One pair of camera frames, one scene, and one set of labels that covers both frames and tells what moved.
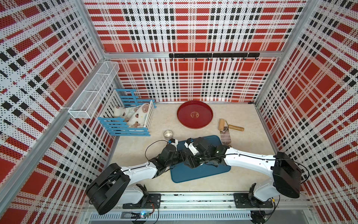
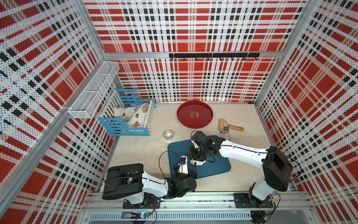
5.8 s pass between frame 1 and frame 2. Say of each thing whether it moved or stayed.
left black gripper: moved
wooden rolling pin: stayed
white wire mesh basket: stayed
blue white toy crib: stayed
